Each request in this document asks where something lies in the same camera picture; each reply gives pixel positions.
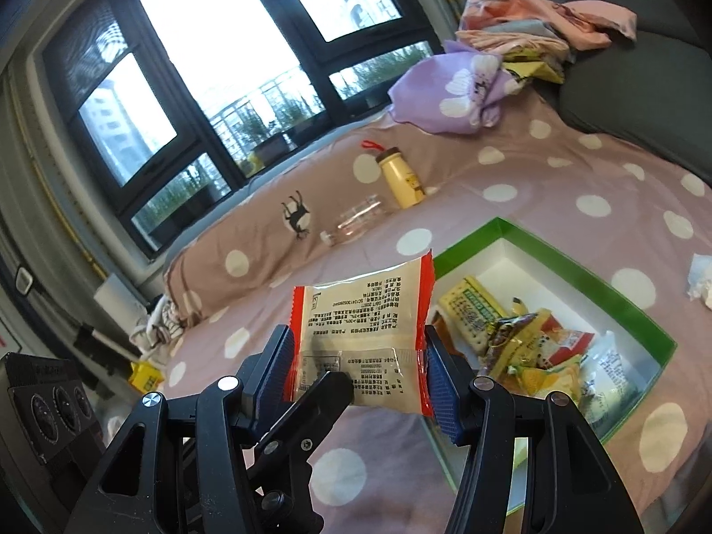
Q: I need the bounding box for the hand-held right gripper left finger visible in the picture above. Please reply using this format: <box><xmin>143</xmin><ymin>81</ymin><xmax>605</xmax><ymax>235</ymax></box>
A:
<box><xmin>64</xmin><ymin>324</ymin><xmax>295</xmax><ymax>534</ymax></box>

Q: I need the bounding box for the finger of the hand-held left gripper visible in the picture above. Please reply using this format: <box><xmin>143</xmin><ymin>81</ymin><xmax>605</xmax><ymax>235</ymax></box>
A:
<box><xmin>245</xmin><ymin>370</ymin><xmax>357</xmax><ymax>534</ymax></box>

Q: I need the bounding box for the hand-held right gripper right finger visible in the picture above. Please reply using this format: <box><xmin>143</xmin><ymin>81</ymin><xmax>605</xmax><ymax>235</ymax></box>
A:
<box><xmin>424</xmin><ymin>324</ymin><xmax>646</xmax><ymax>534</ymax></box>

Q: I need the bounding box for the brown chocolate snack packet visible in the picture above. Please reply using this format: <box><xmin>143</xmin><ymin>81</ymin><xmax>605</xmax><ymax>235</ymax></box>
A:
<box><xmin>479</xmin><ymin>311</ymin><xmax>543</xmax><ymax>379</ymax></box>

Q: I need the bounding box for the yellow-green snack packet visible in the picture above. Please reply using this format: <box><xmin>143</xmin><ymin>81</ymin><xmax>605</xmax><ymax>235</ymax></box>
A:
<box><xmin>501</xmin><ymin>359</ymin><xmax>582</xmax><ymax>401</ymax></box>

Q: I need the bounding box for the white red-edged snack packet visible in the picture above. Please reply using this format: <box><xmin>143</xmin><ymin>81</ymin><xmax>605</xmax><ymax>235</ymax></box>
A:
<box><xmin>283</xmin><ymin>249</ymin><xmax>436</xmax><ymax>417</ymax></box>

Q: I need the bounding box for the red bubble tea packet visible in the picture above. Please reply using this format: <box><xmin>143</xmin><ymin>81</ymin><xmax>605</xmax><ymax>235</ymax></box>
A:
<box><xmin>534</xmin><ymin>314</ymin><xmax>596</xmax><ymax>368</ymax></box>

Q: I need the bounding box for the green cardboard box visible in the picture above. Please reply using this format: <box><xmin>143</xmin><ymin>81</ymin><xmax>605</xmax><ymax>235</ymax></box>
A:
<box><xmin>420</xmin><ymin>217</ymin><xmax>678</xmax><ymax>513</ymax></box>

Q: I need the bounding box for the white grey snack packet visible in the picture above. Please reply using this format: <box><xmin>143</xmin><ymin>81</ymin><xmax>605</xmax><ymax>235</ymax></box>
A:
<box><xmin>578</xmin><ymin>331</ymin><xmax>651</xmax><ymax>435</ymax></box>

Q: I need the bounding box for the black metal stand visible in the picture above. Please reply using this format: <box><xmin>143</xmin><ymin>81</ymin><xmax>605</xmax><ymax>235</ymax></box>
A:
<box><xmin>72</xmin><ymin>323</ymin><xmax>140</xmax><ymax>365</ymax></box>

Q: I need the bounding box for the yellow box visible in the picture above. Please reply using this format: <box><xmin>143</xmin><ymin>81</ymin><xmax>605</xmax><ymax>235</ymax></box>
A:
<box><xmin>128</xmin><ymin>360</ymin><xmax>165</xmax><ymax>391</ymax></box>

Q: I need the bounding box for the white striped cloth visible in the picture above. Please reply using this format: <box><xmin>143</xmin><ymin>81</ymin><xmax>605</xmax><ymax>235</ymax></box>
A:
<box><xmin>129</xmin><ymin>295</ymin><xmax>184</xmax><ymax>365</ymax></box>

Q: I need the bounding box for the white cylinder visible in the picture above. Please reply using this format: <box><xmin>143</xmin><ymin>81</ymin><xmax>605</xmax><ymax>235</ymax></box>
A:
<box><xmin>93</xmin><ymin>272</ymin><xmax>146</xmax><ymax>320</ymax></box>

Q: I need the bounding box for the clear plastic bottle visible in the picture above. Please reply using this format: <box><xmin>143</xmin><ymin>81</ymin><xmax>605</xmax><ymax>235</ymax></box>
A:
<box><xmin>321</xmin><ymin>194</ymin><xmax>390</xmax><ymax>247</ymax></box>

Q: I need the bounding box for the yellow bottle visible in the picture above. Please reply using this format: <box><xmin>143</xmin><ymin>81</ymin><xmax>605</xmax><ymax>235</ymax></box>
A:
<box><xmin>361</xmin><ymin>139</ymin><xmax>426</xmax><ymax>210</ymax></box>

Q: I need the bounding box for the pink polka dot bedsheet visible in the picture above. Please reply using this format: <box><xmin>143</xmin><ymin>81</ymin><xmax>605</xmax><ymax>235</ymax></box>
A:
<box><xmin>161</xmin><ymin>89</ymin><xmax>712</xmax><ymax>534</ymax></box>

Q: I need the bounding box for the white crumpled tissue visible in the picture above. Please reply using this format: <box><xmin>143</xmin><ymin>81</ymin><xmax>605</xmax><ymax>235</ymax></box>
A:
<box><xmin>685</xmin><ymin>253</ymin><xmax>712</xmax><ymax>312</ymax></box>

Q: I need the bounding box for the purple flowered cloth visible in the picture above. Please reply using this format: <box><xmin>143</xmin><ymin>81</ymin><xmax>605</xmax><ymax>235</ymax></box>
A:
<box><xmin>388</xmin><ymin>39</ymin><xmax>526</xmax><ymax>134</ymax></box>

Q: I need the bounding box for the yellow packet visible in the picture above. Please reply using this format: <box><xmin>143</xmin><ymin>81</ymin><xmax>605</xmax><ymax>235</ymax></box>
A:
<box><xmin>503</xmin><ymin>47</ymin><xmax>565</xmax><ymax>85</ymax></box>

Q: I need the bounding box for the black framed window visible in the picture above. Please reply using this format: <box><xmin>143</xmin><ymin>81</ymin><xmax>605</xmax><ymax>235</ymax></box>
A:
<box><xmin>33</xmin><ymin>0</ymin><xmax>446</xmax><ymax>259</ymax></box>

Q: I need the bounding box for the grey sofa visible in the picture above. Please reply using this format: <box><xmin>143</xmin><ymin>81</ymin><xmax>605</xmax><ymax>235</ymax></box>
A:
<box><xmin>534</xmin><ymin>0</ymin><xmax>712</xmax><ymax>195</ymax></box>

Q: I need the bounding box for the pink cloth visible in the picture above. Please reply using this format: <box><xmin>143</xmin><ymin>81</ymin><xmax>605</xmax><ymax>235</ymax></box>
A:
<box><xmin>456</xmin><ymin>0</ymin><xmax>638</xmax><ymax>62</ymax></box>

